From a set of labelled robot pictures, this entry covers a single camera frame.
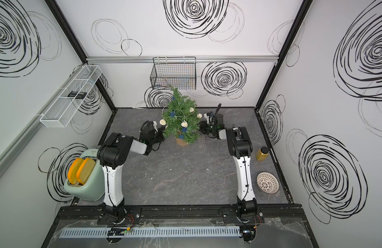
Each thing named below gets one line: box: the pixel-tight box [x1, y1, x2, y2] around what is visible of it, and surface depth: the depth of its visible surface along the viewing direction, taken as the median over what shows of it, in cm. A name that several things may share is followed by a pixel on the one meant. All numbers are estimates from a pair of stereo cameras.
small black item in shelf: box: [67, 90, 87, 100], surface depth 79 cm
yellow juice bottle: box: [255, 146, 269, 162], surface depth 88 cm
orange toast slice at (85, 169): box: [76, 157, 96, 185], surface depth 69 cm
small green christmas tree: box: [162, 85, 200, 147], surface depth 80 cm
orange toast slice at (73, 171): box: [67, 157, 84, 185], surface depth 67 cm
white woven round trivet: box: [256, 171, 280, 195], surface depth 84 cm
